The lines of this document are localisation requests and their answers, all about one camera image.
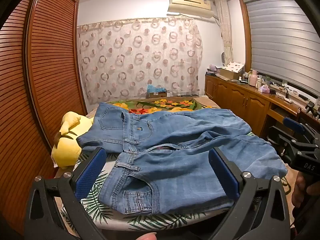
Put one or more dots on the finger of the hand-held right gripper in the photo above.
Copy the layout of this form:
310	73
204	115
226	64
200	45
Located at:
293	125
280	140

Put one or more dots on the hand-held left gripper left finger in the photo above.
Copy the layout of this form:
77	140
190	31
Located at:
91	173

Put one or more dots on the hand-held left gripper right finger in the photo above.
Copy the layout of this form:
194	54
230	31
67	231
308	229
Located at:
223	176

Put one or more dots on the blue denim pants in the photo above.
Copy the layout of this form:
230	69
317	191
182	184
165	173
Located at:
175	170

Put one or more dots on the person's right hand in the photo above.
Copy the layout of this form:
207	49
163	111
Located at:
300	191

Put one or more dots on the person's left hand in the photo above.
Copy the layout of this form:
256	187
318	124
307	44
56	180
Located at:
146	236

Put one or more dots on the small black tripod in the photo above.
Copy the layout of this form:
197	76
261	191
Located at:
312	108

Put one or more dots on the yellow plush toy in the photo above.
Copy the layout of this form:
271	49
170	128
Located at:
67	150

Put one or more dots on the pink tissue pack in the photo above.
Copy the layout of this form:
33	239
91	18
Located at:
264	89

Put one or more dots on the long wooden cabinet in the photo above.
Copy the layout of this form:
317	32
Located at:
240	100

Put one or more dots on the pink bottle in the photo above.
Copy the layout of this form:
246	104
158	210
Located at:
253	78

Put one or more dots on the white dotted open box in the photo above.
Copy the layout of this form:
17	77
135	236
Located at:
232	69

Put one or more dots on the grey window blind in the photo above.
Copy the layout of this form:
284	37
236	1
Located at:
282	37

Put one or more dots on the floral blanket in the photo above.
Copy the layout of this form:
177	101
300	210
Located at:
162	103

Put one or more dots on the small cardboard box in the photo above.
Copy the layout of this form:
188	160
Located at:
157	95

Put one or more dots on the blue plastic bag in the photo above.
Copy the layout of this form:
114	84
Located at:
155	88

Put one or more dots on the wooden louvered wardrobe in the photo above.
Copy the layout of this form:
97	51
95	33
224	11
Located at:
50	67

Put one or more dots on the tied beige curtain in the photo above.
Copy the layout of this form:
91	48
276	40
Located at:
225	30

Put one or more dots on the sheer circle pattern curtain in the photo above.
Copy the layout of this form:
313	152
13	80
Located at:
140	55

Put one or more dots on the beige wall air conditioner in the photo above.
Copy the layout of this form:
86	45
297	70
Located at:
190	5

